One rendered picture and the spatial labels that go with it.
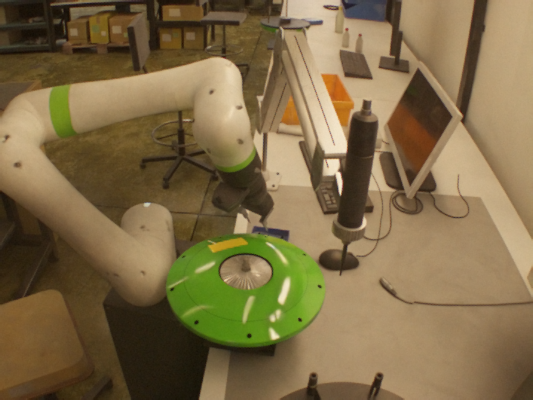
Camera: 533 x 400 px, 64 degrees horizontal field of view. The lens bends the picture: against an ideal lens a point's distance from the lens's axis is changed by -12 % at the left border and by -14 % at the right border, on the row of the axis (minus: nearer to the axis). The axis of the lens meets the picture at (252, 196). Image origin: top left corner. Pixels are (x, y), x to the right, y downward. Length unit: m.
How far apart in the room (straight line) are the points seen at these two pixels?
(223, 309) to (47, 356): 0.74
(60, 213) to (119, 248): 0.15
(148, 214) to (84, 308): 1.36
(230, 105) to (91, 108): 0.30
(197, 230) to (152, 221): 1.70
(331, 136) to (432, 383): 0.55
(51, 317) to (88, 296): 0.96
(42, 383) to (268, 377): 0.73
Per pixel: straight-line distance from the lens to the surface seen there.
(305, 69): 0.92
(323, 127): 0.79
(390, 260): 1.28
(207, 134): 0.87
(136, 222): 1.14
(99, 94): 1.01
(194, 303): 0.89
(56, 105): 1.03
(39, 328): 1.55
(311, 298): 0.91
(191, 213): 2.97
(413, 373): 1.04
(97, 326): 2.36
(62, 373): 1.44
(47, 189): 0.94
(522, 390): 0.48
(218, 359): 1.00
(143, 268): 1.02
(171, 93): 0.98
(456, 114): 1.36
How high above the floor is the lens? 1.72
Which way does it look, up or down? 33 degrees down
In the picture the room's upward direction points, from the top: 1 degrees clockwise
